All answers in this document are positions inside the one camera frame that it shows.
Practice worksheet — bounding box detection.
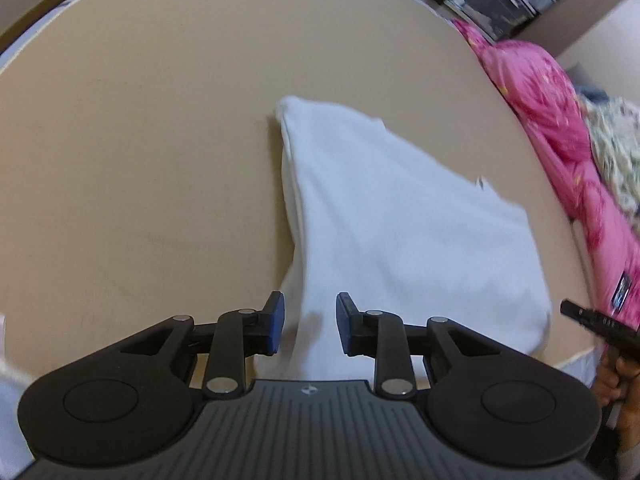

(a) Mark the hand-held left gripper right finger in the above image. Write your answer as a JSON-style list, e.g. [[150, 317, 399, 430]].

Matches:
[[336, 291, 501, 398]]

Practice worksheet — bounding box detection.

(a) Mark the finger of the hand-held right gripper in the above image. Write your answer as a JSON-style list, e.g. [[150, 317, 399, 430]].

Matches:
[[559, 299, 598, 328]]

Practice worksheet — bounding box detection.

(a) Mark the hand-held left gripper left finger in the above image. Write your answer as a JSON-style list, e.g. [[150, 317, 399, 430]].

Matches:
[[119, 291, 286, 400]]

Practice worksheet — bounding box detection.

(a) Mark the white garment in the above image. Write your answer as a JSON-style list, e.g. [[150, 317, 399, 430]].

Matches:
[[274, 95, 552, 382]]

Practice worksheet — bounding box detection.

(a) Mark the person's right hand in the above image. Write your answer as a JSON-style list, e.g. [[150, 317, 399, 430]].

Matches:
[[592, 344, 640, 407]]

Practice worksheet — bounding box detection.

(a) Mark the dark quilt label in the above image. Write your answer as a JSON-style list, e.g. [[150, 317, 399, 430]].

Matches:
[[610, 272, 632, 310]]

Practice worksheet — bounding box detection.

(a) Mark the pale floral blanket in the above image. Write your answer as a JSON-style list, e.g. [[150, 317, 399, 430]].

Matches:
[[575, 85, 640, 241]]

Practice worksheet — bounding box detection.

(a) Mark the pink floral quilt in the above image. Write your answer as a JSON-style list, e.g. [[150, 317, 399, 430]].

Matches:
[[451, 19, 640, 333]]

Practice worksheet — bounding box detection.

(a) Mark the wooden wardrobe panel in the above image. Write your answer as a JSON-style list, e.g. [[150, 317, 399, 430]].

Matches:
[[510, 0, 640, 68]]

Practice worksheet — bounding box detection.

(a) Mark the wooden bed frame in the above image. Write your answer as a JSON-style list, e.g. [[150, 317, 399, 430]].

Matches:
[[0, 0, 127, 53]]

